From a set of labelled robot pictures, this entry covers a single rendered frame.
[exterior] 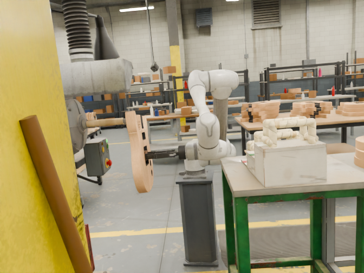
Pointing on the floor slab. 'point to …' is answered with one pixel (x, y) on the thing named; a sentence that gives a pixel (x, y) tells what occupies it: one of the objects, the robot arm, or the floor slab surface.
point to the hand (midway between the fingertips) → (147, 155)
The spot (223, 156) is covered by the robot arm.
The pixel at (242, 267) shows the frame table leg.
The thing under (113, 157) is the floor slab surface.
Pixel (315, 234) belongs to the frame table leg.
